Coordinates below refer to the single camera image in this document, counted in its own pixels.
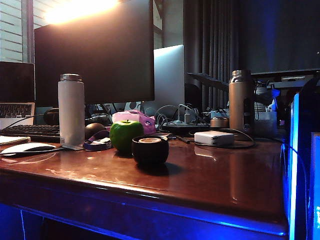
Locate pink face mask pack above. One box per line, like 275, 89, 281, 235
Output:
111, 109, 157, 136

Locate paper notepad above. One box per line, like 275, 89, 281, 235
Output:
0, 135, 31, 146

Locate purple lanyard strap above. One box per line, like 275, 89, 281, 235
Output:
82, 129, 113, 152

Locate black keyboard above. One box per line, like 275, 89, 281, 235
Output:
0, 124, 61, 143

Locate small copper metal cap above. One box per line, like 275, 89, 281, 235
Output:
209, 116, 230, 129

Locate black power strip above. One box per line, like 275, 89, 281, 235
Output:
161, 121, 212, 134

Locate bronze metal thermos bottle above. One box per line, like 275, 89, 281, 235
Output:
228, 69, 256, 135

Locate clear plastic container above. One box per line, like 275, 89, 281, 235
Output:
254, 109, 278, 137

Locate black round mouse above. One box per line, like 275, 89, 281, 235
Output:
84, 122, 107, 140

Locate white thermos bottle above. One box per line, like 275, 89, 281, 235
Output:
57, 73, 86, 149

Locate black round speaker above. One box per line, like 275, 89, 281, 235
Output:
43, 107, 60, 126

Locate silver laptop with dark screen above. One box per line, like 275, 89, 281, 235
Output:
0, 61, 36, 130

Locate white charging cable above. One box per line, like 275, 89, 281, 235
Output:
154, 104, 179, 126

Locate black pen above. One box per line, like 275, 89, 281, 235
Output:
174, 135, 191, 145

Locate white window blinds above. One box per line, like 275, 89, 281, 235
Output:
0, 0, 35, 63

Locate dark pleated curtain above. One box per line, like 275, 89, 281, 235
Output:
183, 0, 238, 111

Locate white computer mouse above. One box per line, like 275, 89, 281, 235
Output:
0, 142, 57, 157

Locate green apple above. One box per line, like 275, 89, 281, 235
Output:
109, 119, 145, 153

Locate dark wide screen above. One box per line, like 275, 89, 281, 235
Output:
237, 0, 320, 75

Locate white power adapter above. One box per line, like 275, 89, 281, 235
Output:
193, 130, 235, 147

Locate large black monitor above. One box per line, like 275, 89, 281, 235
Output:
34, 0, 155, 108

